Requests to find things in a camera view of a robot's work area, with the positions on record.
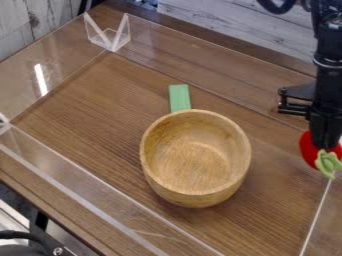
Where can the black table leg clamp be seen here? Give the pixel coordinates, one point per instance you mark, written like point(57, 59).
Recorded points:
point(38, 229)

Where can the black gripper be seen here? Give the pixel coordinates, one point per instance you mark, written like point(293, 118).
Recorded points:
point(317, 100)

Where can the green rectangular block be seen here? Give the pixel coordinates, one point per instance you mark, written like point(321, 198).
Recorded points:
point(180, 97)

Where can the wooden bowl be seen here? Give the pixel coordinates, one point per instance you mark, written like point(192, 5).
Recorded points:
point(196, 156)

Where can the red plush strawberry toy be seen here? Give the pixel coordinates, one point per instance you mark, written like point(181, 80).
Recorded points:
point(324, 160)

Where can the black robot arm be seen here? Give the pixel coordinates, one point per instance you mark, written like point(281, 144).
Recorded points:
point(327, 18)

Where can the clear acrylic corner bracket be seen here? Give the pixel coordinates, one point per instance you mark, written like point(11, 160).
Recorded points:
point(109, 38)

